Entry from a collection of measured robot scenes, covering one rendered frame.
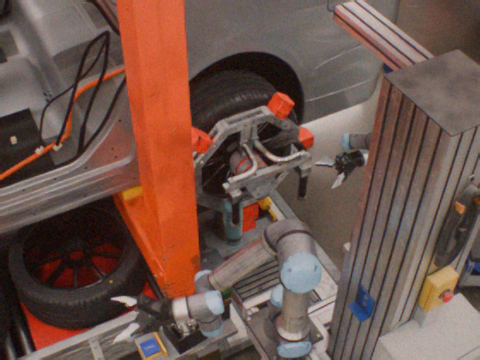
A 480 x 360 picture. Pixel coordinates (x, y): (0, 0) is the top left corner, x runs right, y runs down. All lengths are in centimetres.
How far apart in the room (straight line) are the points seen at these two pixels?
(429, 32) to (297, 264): 402
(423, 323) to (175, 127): 102
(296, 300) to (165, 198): 67
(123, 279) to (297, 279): 131
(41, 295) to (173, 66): 143
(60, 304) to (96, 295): 17
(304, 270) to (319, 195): 221
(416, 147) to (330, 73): 173
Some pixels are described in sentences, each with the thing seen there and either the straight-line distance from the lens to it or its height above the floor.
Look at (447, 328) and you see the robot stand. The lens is 213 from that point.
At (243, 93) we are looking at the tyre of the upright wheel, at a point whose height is 117.
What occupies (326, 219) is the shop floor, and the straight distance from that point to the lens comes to 395.
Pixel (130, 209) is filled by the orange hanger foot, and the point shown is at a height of 68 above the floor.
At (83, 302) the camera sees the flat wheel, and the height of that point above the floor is 50.
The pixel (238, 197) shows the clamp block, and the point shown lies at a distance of 277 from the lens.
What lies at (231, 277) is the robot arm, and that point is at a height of 123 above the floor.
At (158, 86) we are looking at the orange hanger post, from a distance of 209.
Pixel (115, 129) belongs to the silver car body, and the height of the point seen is 110.
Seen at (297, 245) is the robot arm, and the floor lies 146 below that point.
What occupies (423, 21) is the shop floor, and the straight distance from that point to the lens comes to 582.
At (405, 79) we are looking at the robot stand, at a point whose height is 203.
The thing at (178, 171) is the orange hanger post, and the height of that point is 130.
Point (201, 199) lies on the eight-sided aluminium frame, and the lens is 301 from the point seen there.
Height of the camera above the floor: 297
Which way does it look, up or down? 46 degrees down
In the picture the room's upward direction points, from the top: straight up
